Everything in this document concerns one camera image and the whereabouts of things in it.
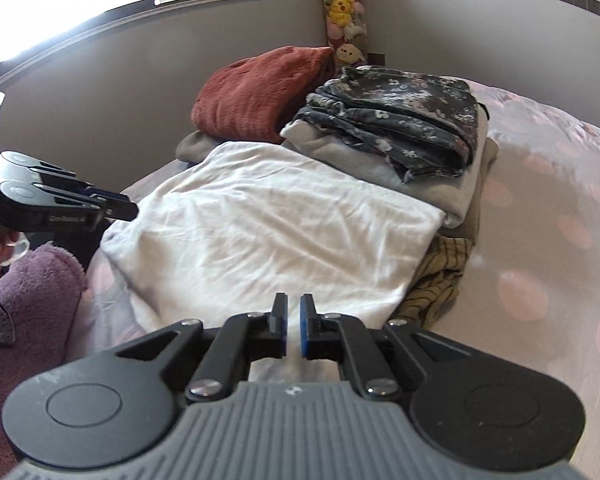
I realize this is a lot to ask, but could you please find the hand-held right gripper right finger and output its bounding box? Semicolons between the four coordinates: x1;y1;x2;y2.
299;294;473;402

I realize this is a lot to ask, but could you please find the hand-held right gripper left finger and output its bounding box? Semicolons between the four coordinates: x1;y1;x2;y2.
116;292;288;403

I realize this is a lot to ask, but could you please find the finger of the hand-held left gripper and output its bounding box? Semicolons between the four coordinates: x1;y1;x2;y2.
35;184;140;223
27;156;108;197

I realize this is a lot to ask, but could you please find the cream silky garment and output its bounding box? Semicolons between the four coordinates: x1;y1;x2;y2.
101;141;448;386

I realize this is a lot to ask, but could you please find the taupe folded cloth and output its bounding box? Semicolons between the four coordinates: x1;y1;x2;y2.
174;130;231;165

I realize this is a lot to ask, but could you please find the olive striped garment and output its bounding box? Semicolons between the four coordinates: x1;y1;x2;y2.
397;236;476;328

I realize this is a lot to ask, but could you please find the light grey folded sweatshirt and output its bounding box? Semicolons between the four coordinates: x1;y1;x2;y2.
280;102;491;228

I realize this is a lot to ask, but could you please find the rust red fleece blanket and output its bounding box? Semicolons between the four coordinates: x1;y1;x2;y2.
191;46;336;145

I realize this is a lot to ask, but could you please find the beige folded garment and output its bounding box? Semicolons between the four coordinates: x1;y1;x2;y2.
437;137;501;241

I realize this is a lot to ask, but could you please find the dark floral folded garment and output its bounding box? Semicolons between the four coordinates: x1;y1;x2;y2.
292;66;481;184

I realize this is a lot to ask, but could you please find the clear tube of plush toys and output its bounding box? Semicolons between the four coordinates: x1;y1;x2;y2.
319;0;376;67

